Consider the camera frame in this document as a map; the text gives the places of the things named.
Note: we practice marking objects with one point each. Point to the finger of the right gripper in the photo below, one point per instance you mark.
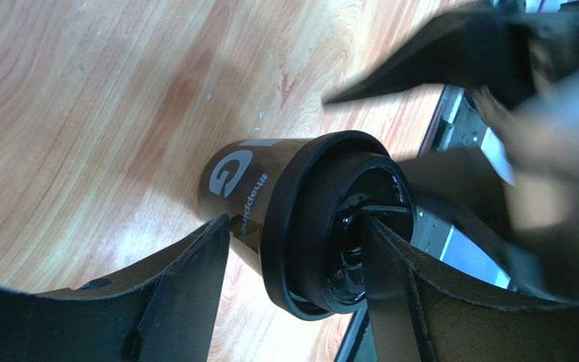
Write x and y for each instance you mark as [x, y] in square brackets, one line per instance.
[461, 187]
[474, 45]

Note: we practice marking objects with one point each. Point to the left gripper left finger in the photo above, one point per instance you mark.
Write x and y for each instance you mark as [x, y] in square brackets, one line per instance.
[161, 308]

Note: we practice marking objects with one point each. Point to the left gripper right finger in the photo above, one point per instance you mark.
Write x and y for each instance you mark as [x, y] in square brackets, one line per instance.
[421, 309]

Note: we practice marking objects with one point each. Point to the brown translucent coffee cup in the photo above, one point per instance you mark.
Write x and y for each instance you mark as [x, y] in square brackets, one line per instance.
[238, 180]

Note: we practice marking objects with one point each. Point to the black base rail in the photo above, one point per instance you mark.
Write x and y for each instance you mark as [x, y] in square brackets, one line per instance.
[454, 124]

